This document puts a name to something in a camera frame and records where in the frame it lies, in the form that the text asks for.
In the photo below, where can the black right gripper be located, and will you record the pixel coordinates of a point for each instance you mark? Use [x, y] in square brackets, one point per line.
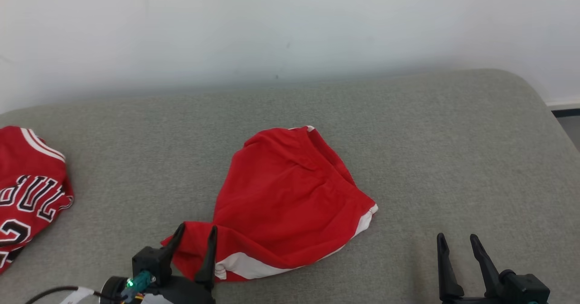
[521, 290]

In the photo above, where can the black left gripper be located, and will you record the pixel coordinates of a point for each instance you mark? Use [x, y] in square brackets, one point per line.
[152, 267]

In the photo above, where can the red shorts with white stripe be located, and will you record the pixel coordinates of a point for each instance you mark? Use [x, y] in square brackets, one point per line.
[290, 195]

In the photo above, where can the red jersey with black lettering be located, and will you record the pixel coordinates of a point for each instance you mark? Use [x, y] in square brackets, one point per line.
[31, 195]

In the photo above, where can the dark skirting strip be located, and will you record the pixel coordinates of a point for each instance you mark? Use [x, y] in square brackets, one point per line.
[566, 112]

